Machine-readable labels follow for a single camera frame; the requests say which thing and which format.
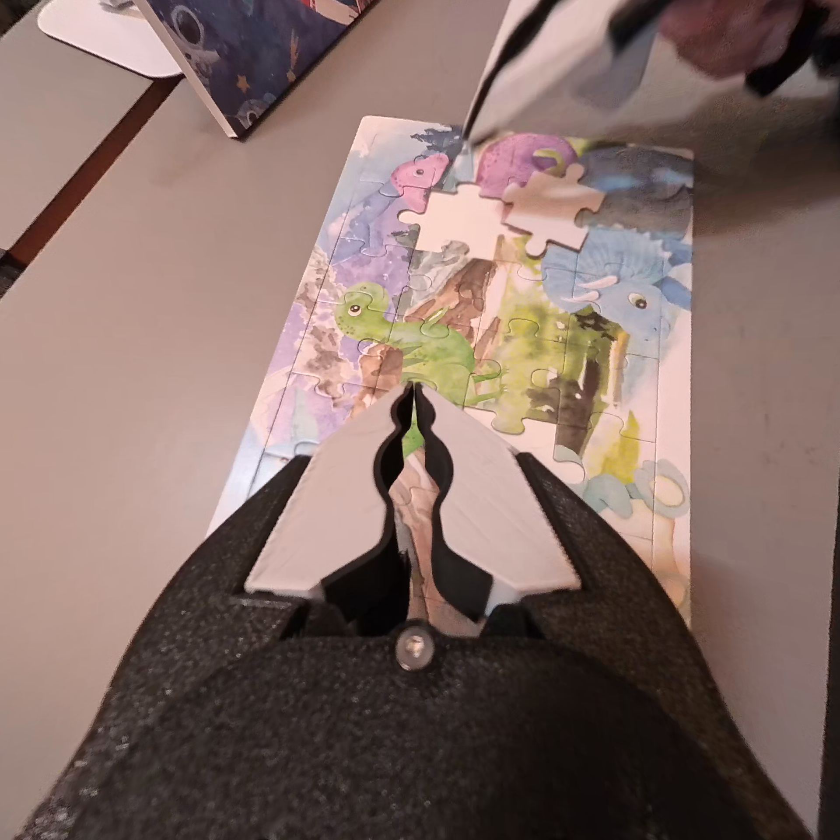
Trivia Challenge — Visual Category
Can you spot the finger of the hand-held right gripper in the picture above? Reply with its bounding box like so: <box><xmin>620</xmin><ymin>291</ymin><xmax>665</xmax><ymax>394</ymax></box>
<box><xmin>471</xmin><ymin>0</ymin><xmax>665</xmax><ymax>147</ymax></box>
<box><xmin>461</xmin><ymin>0</ymin><xmax>560</xmax><ymax>143</ymax></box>

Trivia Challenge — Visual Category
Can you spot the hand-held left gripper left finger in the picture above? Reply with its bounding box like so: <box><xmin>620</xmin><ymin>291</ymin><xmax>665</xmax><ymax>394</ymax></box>
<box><xmin>245</xmin><ymin>382</ymin><xmax>416</xmax><ymax>605</ymax></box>

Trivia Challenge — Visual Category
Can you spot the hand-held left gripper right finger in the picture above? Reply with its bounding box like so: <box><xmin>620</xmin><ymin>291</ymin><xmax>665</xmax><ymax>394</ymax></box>
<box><xmin>416</xmin><ymin>384</ymin><xmax>583</xmax><ymax>624</ymax></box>

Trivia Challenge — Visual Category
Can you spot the green grass puzzle piece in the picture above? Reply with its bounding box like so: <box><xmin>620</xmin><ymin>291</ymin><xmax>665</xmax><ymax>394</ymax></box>
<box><xmin>482</xmin><ymin>354</ymin><xmax>573</xmax><ymax>438</ymax></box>

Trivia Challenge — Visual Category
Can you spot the white puzzle piece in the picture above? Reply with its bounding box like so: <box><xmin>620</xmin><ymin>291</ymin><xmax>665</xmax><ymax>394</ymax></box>
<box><xmin>500</xmin><ymin>163</ymin><xmax>606</xmax><ymax>259</ymax></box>

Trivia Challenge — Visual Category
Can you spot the dinosaur puzzle tray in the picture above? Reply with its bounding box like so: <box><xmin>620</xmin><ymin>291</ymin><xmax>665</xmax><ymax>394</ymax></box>
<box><xmin>206</xmin><ymin>115</ymin><xmax>695</xmax><ymax>624</ymax></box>

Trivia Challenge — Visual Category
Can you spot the group of assembled puzzle pieces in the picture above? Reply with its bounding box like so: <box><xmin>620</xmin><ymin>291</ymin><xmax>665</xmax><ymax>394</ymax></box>
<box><xmin>472</xmin><ymin>131</ymin><xmax>694</xmax><ymax>572</ymax></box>

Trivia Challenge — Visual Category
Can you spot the blue purple puzzle piece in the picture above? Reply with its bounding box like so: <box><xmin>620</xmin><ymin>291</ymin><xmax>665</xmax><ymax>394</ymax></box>
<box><xmin>333</xmin><ymin>189</ymin><xmax>422</xmax><ymax>265</ymax></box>

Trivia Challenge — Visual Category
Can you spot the grey desk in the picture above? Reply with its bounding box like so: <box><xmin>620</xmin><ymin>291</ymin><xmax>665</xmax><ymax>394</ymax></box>
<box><xmin>0</xmin><ymin>0</ymin><xmax>840</xmax><ymax>840</ymax></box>

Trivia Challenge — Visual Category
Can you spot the person's right hand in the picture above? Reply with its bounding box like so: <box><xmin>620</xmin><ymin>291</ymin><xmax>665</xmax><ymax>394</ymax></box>
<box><xmin>656</xmin><ymin>0</ymin><xmax>809</xmax><ymax>81</ymax></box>

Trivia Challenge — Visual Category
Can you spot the pink dinosaur head puzzle piece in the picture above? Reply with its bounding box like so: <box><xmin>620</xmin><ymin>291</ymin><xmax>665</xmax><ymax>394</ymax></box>
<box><xmin>377</xmin><ymin>154</ymin><xmax>455</xmax><ymax>202</ymax></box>

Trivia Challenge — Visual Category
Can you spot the colourful puzzle box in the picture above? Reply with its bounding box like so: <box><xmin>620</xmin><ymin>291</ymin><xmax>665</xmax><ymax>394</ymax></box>
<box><xmin>134</xmin><ymin>0</ymin><xmax>383</xmax><ymax>140</ymax></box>

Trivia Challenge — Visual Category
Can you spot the black dimpled surface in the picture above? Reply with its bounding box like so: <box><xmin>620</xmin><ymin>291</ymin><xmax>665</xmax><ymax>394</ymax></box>
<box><xmin>815</xmin><ymin>472</ymin><xmax>840</xmax><ymax>840</ymax></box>

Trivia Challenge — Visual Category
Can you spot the white stand base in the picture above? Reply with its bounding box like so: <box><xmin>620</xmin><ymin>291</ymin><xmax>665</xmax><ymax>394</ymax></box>
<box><xmin>37</xmin><ymin>0</ymin><xmax>186</xmax><ymax>80</ymax></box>

